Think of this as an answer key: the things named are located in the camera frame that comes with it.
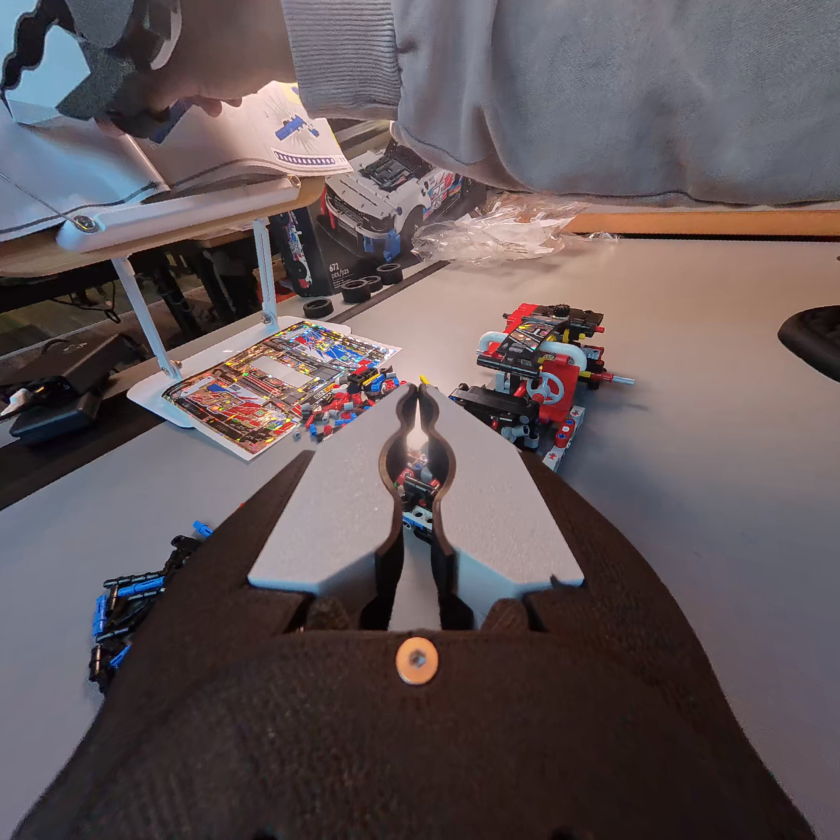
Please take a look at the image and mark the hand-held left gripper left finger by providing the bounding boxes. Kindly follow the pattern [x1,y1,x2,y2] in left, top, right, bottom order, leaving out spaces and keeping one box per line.
[248,384,421,629]

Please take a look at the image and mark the lego set box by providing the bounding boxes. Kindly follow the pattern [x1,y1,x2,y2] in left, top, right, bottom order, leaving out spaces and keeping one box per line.
[272,138,490,298]

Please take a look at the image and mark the person's right forearm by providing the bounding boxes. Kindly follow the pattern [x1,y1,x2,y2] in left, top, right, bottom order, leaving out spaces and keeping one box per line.
[282,0,840,207]

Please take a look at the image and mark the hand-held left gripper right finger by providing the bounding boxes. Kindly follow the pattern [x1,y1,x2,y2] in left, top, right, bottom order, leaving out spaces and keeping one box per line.
[416,384,585,629]

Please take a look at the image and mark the small black charger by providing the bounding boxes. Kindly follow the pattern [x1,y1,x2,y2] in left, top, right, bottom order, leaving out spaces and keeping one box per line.
[10,394,99,447]

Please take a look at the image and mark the holographic sticker sheet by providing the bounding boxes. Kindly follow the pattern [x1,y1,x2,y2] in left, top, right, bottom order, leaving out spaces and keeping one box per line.
[161,320,403,460]

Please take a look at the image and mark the lego car chassis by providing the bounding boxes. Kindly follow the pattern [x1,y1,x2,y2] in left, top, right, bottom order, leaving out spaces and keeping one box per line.
[394,302,636,546]

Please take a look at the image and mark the pile of black blue pins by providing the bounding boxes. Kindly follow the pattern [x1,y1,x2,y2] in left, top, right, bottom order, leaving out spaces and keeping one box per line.
[88,521,214,690]

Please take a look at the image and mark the lego instruction booklet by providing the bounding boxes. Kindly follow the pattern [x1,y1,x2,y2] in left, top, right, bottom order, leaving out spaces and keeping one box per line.
[0,82,355,240]

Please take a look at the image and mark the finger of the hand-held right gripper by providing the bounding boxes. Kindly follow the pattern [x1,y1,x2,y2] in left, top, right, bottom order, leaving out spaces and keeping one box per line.
[0,0,91,127]

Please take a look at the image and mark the crumpled clear plastic bags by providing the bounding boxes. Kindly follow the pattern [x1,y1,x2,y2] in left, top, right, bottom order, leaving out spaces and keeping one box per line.
[410,197,621,266]

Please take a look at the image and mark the person's right hand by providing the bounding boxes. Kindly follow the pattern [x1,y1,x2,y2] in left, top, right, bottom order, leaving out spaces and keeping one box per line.
[150,0,301,118]

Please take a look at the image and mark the large black power adapter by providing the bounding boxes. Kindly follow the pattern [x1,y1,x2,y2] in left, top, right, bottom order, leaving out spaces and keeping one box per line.
[0,333,139,395]

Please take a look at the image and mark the pile of mixed lego pieces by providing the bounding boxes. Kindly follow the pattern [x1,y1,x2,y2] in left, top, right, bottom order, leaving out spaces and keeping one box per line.
[292,367,408,444]

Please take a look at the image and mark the black chair armrest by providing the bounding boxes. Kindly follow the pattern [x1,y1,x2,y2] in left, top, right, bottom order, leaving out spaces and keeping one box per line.
[777,305,840,385]

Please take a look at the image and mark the white desk stand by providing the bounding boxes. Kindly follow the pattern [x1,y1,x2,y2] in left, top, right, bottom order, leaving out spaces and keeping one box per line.
[0,174,358,434]

